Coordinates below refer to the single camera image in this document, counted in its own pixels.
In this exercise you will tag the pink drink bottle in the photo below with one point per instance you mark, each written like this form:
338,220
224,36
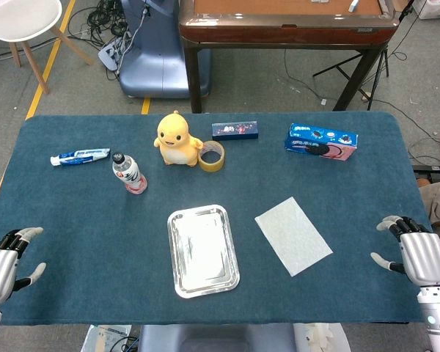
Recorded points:
126,174

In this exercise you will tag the white cloth sheet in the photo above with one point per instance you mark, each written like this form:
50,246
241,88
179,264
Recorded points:
293,236

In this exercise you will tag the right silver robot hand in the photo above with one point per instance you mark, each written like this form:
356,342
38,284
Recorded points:
423,256

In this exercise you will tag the white chair wooden legs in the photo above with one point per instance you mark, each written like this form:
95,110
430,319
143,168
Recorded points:
18,18

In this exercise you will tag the white blue toothpaste tube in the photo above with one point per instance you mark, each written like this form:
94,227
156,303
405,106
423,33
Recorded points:
80,157

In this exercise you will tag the silver metal tray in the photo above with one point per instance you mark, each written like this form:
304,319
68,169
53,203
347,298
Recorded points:
203,253

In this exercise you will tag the blue pink cookie box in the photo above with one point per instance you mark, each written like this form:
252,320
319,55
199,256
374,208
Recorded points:
319,143

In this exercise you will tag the white mahjong tile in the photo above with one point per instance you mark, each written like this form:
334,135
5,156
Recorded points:
353,4

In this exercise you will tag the grey robot torso base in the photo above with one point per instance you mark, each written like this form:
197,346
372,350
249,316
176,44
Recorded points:
212,339

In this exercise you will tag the brown mahjong table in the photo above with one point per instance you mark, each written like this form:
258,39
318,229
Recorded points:
286,33

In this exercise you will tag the white power strip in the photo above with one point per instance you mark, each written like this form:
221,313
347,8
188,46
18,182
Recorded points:
108,55

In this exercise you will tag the dark blue slim box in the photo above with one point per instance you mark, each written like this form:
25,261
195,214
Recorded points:
234,130

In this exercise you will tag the yellow tape roll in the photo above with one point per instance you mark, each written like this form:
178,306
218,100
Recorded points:
205,165

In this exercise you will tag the yellow plush dinosaur toy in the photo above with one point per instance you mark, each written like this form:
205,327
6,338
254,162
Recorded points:
176,143

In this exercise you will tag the blue table cloth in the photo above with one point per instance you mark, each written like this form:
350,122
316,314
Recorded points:
77,220

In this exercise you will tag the blue grey machine base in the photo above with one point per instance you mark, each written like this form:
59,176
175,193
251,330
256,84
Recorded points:
157,62

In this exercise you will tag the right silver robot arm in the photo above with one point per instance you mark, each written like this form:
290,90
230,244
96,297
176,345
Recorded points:
438,319

